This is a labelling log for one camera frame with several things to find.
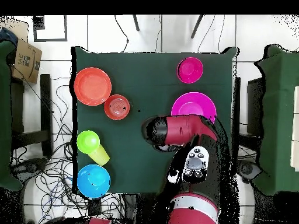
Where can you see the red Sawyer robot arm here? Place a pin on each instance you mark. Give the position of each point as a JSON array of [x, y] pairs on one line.
[[182, 128]]

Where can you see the small orange bowl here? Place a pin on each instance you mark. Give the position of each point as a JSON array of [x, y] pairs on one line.
[[116, 107]]

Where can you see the large magenta bowl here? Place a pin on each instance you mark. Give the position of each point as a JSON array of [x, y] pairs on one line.
[[193, 105]]

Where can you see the blue object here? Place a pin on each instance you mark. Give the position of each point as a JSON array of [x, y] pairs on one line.
[[8, 36]]

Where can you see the yellow cup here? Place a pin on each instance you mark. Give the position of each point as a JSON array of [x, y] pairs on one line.
[[100, 156]]

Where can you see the dark green tablecloth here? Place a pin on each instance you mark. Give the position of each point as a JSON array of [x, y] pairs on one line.
[[151, 70]]

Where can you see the green cloth side table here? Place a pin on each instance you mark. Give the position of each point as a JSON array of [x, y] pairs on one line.
[[4, 116], [278, 116]]

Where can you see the black power strip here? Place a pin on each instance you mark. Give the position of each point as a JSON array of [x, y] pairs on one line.
[[94, 207]]

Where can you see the black chair frame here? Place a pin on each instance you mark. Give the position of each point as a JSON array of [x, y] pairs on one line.
[[45, 105]]

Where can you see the cardboard box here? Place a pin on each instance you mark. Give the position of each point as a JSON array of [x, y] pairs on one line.
[[26, 60]]

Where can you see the black tripod leg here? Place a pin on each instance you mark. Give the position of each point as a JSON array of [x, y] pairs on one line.
[[197, 26], [136, 23]]

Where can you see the blue bowl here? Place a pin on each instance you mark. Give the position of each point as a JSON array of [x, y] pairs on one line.
[[93, 181]]

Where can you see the black square floor frame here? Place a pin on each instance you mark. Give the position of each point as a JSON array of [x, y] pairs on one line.
[[50, 40]]

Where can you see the large orange bowl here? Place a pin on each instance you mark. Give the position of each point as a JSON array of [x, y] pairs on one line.
[[92, 86]]

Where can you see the small green bowl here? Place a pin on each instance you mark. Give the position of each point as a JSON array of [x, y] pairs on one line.
[[88, 141]]

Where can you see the black robot column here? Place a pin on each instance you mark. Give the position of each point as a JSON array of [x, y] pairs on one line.
[[144, 210]]

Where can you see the white box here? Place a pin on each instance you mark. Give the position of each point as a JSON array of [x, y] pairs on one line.
[[295, 128]]

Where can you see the dark grey pedestal leg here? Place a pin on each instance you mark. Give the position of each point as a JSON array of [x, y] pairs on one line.
[[30, 164], [248, 169]]

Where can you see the small crimson pink bowl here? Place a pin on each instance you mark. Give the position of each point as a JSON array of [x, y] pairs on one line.
[[190, 70]]

